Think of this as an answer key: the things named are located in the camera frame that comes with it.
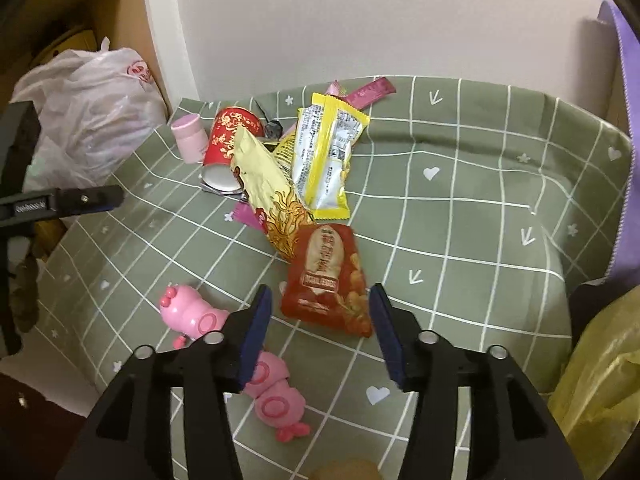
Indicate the white curved panel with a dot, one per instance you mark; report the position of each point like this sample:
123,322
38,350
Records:
350,20

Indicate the white yellow snack packet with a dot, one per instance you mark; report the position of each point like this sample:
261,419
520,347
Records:
320,160

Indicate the purple cloth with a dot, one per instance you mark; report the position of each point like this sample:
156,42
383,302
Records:
627,60

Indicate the small dark object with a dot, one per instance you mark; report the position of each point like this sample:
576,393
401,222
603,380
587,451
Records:
273,130

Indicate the red snack packet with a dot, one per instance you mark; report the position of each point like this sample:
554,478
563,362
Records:
325,280

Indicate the wooden shelf unit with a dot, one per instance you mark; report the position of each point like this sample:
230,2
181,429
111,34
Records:
125,10

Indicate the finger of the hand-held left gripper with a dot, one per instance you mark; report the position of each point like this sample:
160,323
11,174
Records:
87,200

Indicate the pink pig toy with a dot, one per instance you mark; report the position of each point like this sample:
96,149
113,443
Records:
195,317

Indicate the dark brown cloth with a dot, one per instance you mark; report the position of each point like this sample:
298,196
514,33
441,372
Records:
30,440

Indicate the small pink cup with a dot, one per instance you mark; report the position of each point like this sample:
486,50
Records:
190,135

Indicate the red patterned can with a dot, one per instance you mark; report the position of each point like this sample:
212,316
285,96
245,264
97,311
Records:
227,140

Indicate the green checked tablecloth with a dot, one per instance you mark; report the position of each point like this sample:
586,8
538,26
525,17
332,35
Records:
450,235

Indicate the dark pink sachet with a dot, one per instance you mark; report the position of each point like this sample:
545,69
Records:
372,91

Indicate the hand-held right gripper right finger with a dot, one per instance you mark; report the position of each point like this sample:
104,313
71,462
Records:
387,340

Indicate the person's left hand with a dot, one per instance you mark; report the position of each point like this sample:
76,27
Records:
25,290

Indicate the yellow plastic bag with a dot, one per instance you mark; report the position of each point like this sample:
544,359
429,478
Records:
600,385

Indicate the gold snack packet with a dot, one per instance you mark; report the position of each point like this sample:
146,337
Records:
260,185

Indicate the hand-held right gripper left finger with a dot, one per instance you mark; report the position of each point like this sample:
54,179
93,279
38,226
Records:
255,340

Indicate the yellow object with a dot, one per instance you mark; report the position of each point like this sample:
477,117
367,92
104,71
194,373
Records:
70,45

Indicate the white plastic bag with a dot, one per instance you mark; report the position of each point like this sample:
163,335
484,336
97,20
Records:
100,110

